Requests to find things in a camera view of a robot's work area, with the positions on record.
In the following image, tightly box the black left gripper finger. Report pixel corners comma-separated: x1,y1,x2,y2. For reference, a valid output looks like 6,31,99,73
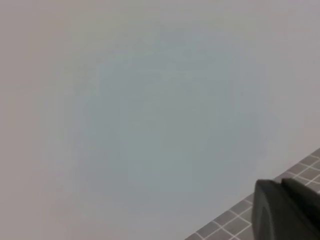
251,178,320,240

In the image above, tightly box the grey grid tablecloth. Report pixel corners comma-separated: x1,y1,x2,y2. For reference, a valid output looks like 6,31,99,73
184,147,320,240

